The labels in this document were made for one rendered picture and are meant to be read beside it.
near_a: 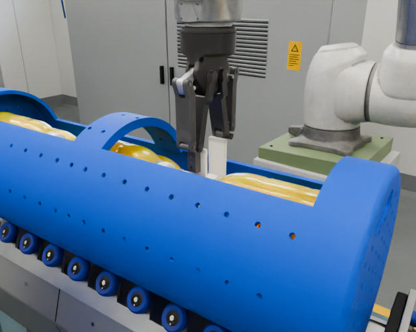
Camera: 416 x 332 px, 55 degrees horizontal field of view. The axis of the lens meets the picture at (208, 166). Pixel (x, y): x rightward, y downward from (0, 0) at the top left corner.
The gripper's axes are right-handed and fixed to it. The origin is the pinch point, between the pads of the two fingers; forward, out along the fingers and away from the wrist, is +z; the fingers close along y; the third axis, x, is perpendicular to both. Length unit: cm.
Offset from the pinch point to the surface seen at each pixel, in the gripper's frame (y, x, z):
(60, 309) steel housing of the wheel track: 12.0, -26.0, 31.9
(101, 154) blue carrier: 8.0, -14.3, -1.4
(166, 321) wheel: 10.2, -1.0, 22.8
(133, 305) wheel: 10.4, -7.7, 23.0
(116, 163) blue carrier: 8.5, -10.6, -1.0
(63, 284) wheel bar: 10.6, -25.9, 26.7
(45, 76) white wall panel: -292, -462, 76
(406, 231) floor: -216, 14, 118
